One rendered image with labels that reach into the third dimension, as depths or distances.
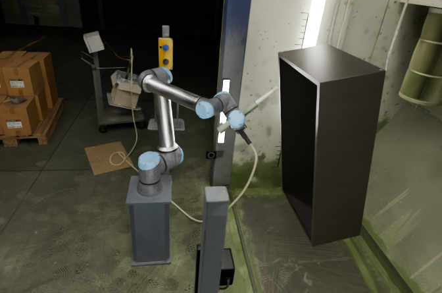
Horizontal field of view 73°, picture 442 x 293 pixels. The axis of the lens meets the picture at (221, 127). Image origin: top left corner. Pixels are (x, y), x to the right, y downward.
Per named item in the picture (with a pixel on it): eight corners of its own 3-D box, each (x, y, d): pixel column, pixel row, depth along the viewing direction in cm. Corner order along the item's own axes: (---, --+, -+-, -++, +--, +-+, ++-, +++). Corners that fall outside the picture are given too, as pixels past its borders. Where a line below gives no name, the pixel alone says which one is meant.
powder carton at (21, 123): (15, 122, 385) (8, 96, 369) (40, 121, 393) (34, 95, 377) (4, 136, 353) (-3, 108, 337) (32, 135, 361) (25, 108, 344)
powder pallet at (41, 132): (7, 107, 452) (4, 99, 445) (65, 106, 473) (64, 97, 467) (-28, 149, 350) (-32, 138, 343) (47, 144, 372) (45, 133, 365)
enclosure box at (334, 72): (319, 181, 258) (327, 43, 200) (360, 235, 206) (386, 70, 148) (281, 189, 255) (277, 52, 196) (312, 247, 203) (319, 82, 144)
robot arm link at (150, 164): (134, 176, 210) (133, 156, 202) (153, 167, 222) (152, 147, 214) (147, 186, 202) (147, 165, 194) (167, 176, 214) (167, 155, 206)
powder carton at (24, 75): (21, 85, 403) (14, 59, 387) (44, 85, 409) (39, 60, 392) (8, 95, 370) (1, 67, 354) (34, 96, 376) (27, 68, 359)
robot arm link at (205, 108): (128, 70, 184) (208, 103, 147) (145, 67, 193) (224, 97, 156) (129, 88, 190) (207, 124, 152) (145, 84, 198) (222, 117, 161)
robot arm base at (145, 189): (135, 197, 206) (134, 186, 202) (138, 180, 223) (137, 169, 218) (163, 196, 209) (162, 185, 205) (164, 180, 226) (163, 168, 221)
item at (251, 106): (235, 155, 190) (214, 126, 193) (235, 155, 195) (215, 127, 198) (296, 110, 190) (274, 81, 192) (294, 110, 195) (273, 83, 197)
